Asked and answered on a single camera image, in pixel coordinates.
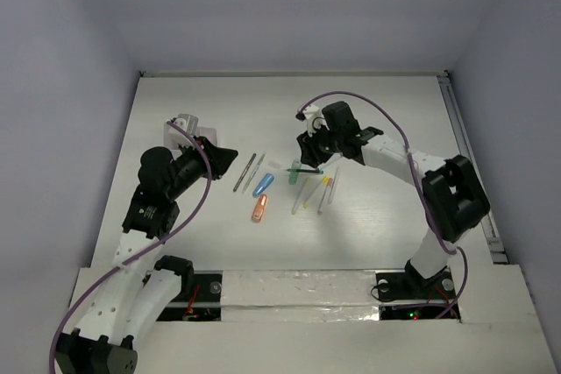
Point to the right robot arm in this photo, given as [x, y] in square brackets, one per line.
[450, 192]

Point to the yellow-green highlighter pen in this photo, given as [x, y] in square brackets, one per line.
[298, 197]

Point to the black pen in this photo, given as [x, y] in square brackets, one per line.
[244, 173]

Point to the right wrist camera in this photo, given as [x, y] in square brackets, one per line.
[313, 117]

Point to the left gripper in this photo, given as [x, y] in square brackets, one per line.
[210, 158]

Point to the orange correction tape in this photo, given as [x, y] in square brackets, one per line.
[260, 208]

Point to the orange banded white marker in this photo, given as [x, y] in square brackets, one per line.
[333, 186]

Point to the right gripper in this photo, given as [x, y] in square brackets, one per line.
[309, 153]

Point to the green correction tape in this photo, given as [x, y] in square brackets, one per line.
[293, 177]

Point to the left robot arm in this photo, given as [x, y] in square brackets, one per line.
[129, 299]

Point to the green ink pen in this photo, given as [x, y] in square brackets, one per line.
[303, 170]

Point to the white divided container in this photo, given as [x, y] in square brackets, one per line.
[173, 139]

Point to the pink tipped white marker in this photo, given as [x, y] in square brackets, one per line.
[324, 196]

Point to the light green pen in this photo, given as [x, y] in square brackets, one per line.
[253, 172]

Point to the white foam front board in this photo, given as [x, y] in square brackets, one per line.
[326, 322]

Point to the blue correction tape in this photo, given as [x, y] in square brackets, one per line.
[263, 185]

